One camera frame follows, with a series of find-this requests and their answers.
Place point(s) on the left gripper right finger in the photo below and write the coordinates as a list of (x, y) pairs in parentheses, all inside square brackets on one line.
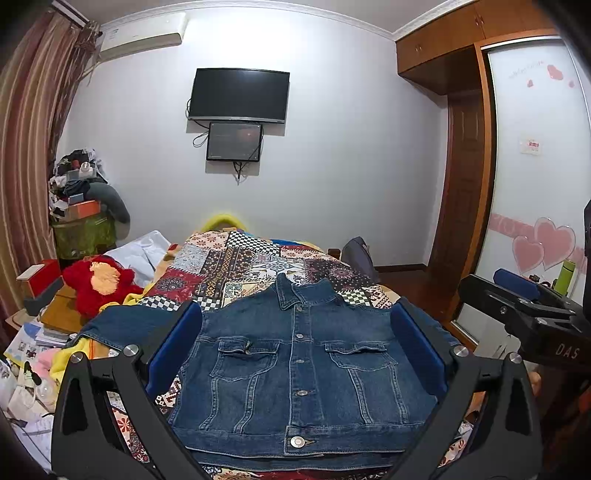
[(485, 424)]

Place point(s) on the blue denim jacket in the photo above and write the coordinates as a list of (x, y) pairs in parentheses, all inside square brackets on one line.
[(295, 378)]

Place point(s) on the green water bottle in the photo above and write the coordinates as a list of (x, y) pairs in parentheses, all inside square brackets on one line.
[(562, 283)]

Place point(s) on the white sliding wardrobe door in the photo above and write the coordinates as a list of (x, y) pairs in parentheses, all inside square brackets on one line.
[(541, 100)]

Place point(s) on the red plush toy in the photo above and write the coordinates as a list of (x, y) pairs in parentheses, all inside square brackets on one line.
[(98, 281)]

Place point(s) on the white folded shirt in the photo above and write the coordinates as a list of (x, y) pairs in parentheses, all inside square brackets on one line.
[(142, 256)]

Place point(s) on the grey backpack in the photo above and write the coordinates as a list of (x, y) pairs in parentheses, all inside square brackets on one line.
[(356, 254)]

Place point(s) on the green patterned storage box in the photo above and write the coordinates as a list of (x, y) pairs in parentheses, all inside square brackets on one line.
[(89, 236)]

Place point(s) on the patchwork patterned bedspread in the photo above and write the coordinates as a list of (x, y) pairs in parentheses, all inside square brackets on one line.
[(214, 269)]

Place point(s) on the orange shoe box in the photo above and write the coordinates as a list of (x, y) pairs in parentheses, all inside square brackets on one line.
[(82, 210)]

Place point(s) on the yellow headboard cushion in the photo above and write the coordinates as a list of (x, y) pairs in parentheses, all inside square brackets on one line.
[(223, 221)]

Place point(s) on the wooden wardrobe cabinet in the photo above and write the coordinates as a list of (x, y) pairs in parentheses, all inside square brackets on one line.
[(441, 52)]

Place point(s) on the striped brown curtain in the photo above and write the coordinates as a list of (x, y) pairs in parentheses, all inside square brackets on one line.
[(38, 86)]

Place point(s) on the white air conditioner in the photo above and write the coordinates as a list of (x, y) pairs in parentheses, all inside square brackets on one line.
[(142, 35)]

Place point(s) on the small black wall monitor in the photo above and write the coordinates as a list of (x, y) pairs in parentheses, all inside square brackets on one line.
[(234, 142)]

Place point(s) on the black wall television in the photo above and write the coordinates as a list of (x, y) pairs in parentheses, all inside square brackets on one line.
[(239, 94)]

